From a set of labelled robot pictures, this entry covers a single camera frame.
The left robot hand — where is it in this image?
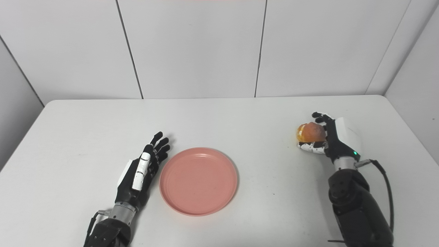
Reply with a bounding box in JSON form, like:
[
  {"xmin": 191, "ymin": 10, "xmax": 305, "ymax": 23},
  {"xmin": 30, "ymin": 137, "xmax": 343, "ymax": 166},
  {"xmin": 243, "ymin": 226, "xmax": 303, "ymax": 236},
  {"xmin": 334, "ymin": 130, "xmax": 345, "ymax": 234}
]
[{"xmin": 115, "ymin": 131, "xmax": 170, "ymax": 209}]

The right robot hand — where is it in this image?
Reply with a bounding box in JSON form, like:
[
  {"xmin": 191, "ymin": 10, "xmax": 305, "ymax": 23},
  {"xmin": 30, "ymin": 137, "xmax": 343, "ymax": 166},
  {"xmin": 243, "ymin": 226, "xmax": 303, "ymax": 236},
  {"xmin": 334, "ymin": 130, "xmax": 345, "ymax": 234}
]
[{"xmin": 297, "ymin": 111, "xmax": 361, "ymax": 162}]

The cream puff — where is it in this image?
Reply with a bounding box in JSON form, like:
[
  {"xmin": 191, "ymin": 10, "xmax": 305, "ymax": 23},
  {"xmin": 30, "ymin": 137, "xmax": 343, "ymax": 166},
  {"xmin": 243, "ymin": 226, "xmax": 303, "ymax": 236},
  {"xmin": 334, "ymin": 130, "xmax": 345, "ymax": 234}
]
[{"xmin": 296, "ymin": 122, "xmax": 326, "ymax": 143}]

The pink plate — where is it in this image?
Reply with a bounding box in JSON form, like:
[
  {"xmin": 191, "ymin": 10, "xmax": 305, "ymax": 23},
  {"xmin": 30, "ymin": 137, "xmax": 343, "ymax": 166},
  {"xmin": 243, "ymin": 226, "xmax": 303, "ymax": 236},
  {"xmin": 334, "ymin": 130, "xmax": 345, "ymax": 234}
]
[{"xmin": 159, "ymin": 147, "xmax": 238, "ymax": 216}]

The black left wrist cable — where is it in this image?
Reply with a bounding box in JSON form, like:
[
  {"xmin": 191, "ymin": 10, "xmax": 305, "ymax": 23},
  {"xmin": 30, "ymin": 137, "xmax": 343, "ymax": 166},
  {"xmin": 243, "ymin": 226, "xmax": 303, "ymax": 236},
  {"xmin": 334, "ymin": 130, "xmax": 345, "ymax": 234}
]
[{"xmin": 84, "ymin": 210, "xmax": 111, "ymax": 246}]

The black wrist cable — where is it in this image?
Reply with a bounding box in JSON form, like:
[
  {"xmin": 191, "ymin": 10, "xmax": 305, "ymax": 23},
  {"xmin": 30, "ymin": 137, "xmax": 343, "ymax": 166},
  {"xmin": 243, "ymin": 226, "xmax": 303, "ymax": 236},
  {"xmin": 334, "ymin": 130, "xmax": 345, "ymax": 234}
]
[
  {"xmin": 84, "ymin": 210, "xmax": 111, "ymax": 246},
  {"xmin": 328, "ymin": 159, "xmax": 395, "ymax": 244}
]

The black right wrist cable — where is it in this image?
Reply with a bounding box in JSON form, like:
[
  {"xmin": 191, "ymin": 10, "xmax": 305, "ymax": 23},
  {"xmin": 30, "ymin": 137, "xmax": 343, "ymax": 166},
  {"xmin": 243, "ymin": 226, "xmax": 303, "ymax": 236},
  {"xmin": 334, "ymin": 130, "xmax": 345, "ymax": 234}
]
[{"xmin": 328, "ymin": 159, "xmax": 395, "ymax": 244}]

